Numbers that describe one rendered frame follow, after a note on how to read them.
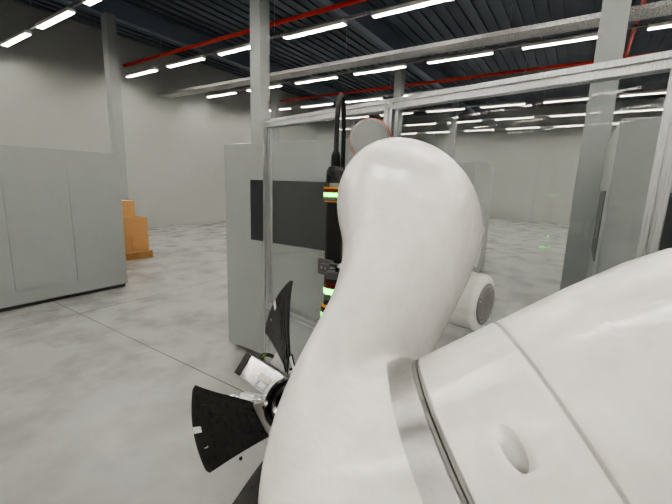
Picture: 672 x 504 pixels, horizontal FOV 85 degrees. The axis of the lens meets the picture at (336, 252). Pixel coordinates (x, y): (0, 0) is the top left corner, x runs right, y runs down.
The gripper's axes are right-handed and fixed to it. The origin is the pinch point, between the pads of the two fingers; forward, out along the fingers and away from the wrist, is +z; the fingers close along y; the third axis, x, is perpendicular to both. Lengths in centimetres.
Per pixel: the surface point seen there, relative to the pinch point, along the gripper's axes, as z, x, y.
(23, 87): 1251, 239, 85
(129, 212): 792, -55, 185
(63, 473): 189, -155, -29
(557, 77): -17, 48, 71
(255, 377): 40, -44, 7
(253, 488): 7, -48, -15
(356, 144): 43, 31, 53
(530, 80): -10, 48, 70
